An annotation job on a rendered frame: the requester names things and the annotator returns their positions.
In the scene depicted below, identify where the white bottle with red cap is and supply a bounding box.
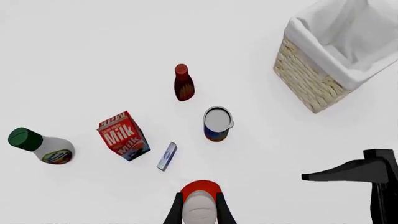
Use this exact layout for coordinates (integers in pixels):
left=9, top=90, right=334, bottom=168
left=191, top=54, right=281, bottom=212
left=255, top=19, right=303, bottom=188
left=180, top=179, right=223, bottom=224

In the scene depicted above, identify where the white bottle with green cap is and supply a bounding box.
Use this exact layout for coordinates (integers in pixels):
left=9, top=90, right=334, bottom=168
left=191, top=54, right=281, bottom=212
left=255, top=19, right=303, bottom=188
left=7, top=127, right=75, bottom=165

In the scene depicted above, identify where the white cloth basket liner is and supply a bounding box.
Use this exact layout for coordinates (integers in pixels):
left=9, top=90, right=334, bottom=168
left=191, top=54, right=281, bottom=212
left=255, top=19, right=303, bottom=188
left=284, top=0, right=398, bottom=91

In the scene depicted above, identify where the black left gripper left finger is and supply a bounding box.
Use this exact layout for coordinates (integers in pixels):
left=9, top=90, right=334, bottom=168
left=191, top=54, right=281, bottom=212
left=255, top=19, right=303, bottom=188
left=162, top=192, right=185, bottom=224

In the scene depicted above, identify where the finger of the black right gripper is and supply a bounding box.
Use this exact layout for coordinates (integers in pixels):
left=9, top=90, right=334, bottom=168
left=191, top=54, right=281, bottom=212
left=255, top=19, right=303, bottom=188
left=301, top=158, right=389, bottom=183

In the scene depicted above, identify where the red milk carton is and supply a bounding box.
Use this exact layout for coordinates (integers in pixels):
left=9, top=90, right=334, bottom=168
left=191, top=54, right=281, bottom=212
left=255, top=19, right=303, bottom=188
left=96, top=110, right=152, bottom=162

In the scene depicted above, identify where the woven wicker basket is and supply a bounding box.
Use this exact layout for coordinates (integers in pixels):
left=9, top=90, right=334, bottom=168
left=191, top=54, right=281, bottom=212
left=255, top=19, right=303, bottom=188
left=273, top=37, right=354, bottom=114

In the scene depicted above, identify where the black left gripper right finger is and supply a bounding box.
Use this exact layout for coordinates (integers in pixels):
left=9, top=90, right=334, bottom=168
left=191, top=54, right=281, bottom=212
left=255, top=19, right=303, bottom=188
left=216, top=192, right=238, bottom=224

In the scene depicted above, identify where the dark red ketchup bottle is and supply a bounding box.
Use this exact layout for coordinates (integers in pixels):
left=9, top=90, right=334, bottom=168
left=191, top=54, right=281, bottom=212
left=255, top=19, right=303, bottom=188
left=173, top=63, right=196, bottom=102

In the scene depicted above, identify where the small blue-white box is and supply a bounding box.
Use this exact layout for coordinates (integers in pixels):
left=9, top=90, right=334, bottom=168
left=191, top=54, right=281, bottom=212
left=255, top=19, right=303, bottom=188
left=156, top=141, right=178, bottom=172

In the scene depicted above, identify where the blue tin with grey lid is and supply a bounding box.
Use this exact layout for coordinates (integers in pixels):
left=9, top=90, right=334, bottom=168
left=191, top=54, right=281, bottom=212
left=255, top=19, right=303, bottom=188
left=203, top=106, right=234, bottom=142

